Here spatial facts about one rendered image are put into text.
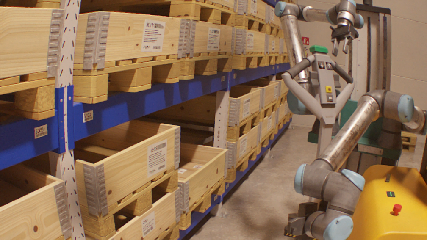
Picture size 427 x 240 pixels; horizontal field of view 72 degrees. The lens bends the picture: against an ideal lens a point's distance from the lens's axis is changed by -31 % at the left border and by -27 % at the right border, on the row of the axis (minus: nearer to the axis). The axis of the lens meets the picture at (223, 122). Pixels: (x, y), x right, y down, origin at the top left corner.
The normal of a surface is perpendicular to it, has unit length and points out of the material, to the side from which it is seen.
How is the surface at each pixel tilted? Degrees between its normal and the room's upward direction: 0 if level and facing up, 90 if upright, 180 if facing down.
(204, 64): 90
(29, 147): 90
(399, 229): 0
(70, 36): 90
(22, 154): 90
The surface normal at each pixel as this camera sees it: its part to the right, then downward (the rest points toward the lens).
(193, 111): -0.31, 0.18
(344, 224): 0.23, 0.02
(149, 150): 0.95, 0.14
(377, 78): -0.58, 0.13
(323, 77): 0.48, -0.07
